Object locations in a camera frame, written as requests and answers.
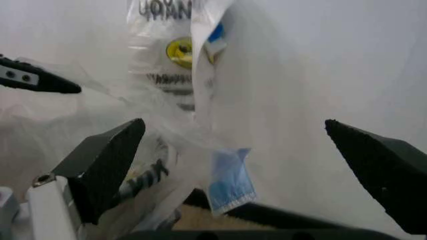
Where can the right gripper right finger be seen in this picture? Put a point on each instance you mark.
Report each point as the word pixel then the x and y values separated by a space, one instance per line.
pixel 387 175

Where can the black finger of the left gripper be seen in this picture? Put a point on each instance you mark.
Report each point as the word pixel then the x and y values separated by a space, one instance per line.
pixel 50 82

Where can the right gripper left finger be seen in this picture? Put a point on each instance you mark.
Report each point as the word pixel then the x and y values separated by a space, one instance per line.
pixel 100 170

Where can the translucent white garbage bag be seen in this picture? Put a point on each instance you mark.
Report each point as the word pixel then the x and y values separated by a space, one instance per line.
pixel 300 75

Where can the clear plastic bag black print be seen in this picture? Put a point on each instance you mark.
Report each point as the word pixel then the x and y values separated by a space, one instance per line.
pixel 156 25

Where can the blue plastic packet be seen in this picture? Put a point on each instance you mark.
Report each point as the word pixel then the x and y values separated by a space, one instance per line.
pixel 230 180

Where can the small blue white label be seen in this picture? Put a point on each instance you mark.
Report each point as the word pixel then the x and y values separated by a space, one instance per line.
pixel 216 37

